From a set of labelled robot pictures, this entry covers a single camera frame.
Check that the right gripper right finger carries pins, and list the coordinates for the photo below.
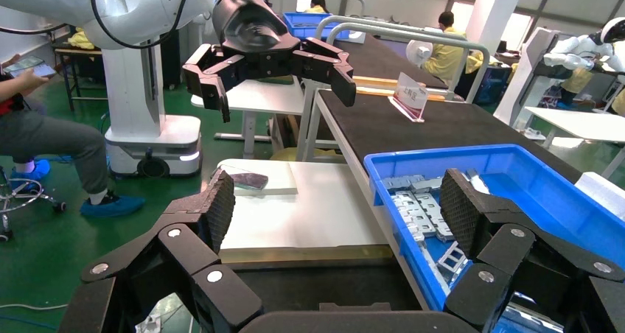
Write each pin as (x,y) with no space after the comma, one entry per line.
(459,209)

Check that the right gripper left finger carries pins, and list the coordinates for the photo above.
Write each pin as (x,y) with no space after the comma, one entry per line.
(222,209)

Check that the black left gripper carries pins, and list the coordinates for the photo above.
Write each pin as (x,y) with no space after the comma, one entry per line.
(254,28)

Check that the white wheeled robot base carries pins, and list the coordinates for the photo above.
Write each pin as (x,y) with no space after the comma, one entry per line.
(132,87)

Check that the white desk with single leg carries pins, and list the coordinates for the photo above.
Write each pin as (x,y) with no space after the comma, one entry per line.
(259,96)

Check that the dark glossy phone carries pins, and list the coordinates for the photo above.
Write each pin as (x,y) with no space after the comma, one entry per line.
(249,181)

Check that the blue plastic crate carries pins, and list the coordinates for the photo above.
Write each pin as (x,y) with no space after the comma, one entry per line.
(302,26)

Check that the blue plastic parts bin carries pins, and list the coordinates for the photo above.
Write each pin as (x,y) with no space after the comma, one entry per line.
(537,199)

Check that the long-haired person in yellow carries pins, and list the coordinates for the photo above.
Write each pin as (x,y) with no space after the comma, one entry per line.
(317,6)

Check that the black felt table mat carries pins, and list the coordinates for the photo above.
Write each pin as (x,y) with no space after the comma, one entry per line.
(415,135)

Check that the black-topped table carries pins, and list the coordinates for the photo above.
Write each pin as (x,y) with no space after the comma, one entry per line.
(385,62)

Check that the short wooden edge strip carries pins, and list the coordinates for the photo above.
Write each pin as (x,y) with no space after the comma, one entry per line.
(390,83)

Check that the acrylic sign with red print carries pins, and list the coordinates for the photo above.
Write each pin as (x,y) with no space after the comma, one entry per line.
(410,94)

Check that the dark blue box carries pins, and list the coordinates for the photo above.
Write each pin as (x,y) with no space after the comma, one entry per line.
(493,84)

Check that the white foam block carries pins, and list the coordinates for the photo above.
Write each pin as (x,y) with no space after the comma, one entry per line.
(600,194)

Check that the white desk fan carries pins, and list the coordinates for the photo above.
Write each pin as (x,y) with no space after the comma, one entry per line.
(418,52)

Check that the person in yellow jacket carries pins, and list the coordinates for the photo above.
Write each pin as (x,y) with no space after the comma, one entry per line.
(447,52)

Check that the standing person in yellow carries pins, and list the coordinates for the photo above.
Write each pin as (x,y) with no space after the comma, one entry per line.
(576,82)

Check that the seated person in grey trousers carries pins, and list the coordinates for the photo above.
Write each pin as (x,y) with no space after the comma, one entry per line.
(49,140)

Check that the black framed desk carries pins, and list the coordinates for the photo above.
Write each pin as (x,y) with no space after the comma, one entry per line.
(78,52)

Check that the chrome stool base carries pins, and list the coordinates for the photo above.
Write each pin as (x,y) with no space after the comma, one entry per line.
(24,194)

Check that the white humanoid robot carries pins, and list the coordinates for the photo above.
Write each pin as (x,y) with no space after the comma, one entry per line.
(581,45)

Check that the tablet computer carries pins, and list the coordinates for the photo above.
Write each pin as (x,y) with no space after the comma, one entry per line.
(29,67)

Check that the silver tabbed metal bracket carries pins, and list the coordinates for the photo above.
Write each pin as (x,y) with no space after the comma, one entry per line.
(434,213)
(412,218)
(452,261)

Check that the white metal strip bracket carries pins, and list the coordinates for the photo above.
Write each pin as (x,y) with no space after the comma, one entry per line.
(477,182)

